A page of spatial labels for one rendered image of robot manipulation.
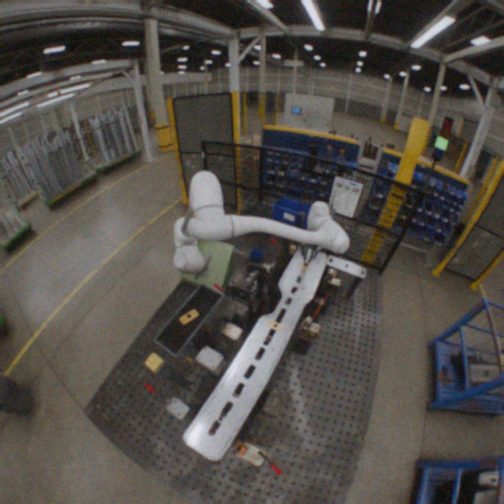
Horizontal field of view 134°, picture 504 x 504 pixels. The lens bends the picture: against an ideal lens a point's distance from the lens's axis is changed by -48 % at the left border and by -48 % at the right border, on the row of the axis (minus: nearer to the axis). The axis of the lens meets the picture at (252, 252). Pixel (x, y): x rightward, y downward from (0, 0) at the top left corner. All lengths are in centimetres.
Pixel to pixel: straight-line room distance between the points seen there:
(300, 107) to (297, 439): 769
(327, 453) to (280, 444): 27
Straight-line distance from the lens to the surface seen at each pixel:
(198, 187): 90
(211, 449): 100
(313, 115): 754
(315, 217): 104
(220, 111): 311
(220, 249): 153
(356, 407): 142
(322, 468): 137
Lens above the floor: 198
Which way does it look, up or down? 44 degrees down
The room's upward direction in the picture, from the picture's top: straight up
